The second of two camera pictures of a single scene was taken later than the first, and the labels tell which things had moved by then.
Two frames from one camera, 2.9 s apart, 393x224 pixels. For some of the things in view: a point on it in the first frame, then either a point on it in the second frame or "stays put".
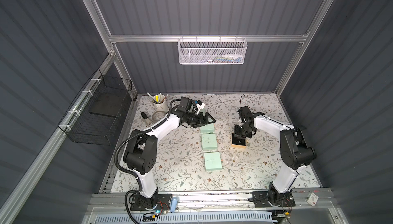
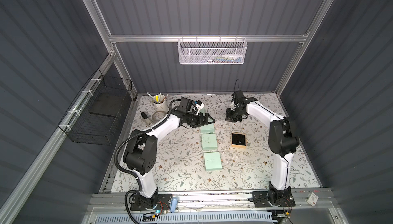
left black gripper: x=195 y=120 stays put
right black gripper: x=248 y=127 → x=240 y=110
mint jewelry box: x=213 y=161 stays put
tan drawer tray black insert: x=238 y=141 stays put
